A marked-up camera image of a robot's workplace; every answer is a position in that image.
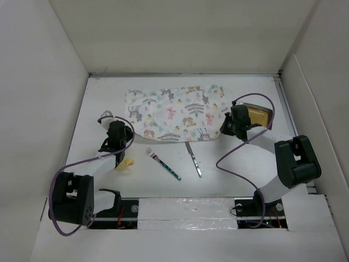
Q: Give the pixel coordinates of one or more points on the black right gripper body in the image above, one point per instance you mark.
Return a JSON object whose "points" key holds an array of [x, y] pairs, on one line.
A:
{"points": [[229, 126]]}

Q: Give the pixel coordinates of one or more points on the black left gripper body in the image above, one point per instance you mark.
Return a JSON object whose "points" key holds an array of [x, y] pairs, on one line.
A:
{"points": [[128, 135]]}

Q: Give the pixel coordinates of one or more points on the floral patterned cloth placemat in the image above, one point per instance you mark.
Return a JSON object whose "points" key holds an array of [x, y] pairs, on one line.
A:
{"points": [[183, 114]]}

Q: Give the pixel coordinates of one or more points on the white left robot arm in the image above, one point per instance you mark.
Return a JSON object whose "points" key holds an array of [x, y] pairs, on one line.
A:
{"points": [[74, 195]]}

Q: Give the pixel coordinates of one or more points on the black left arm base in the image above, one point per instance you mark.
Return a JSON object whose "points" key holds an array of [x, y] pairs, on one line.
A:
{"points": [[111, 211]]}

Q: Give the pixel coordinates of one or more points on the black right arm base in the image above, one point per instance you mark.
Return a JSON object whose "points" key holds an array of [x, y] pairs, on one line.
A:
{"points": [[249, 214]]}

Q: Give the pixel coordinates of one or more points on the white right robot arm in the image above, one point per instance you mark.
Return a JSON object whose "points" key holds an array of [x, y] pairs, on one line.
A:
{"points": [[296, 161]]}

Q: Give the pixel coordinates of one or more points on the square black yellow plate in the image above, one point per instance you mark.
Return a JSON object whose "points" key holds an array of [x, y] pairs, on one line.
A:
{"points": [[259, 115]]}

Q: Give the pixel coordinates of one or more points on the yellow ceramic mug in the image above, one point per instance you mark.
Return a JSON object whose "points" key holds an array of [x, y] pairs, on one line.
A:
{"points": [[124, 164]]}

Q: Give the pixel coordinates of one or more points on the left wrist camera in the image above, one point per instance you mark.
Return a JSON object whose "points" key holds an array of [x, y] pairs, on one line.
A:
{"points": [[106, 114]]}

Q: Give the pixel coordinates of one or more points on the fork with patterned handle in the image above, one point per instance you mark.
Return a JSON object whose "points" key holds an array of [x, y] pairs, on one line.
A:
{"points": [[154, 156]]}

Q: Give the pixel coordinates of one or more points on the knife with patterned handle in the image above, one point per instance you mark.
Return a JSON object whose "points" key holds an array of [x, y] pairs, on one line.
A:
{"points": [[195, 162]]}

